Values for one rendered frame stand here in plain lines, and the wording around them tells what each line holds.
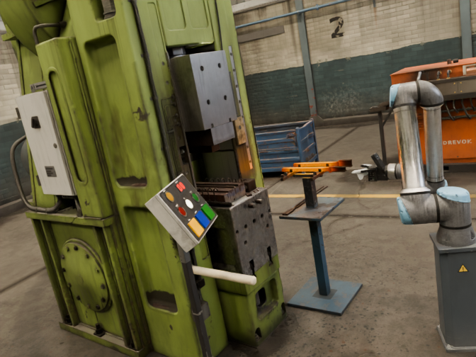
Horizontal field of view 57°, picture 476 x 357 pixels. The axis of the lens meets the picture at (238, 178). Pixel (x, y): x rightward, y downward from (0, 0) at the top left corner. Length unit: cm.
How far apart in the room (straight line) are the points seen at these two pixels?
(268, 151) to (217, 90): 403
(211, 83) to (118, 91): 50
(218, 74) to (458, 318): 182
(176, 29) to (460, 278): 198
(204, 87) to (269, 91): 862
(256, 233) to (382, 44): 772
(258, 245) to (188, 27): 133
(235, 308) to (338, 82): 802
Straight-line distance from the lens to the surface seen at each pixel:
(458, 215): 243
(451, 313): 263
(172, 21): 253
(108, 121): 259
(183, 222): 191
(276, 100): 1094
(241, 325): 283
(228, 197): 251
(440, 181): 266
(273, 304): 294
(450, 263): 249
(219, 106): 248
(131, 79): 231
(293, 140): 627
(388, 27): 992
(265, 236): 273
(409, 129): 242
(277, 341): 288
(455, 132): 577
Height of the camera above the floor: 165
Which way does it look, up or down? 14 degrees down
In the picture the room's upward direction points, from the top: 11 degrees counter-clockwise
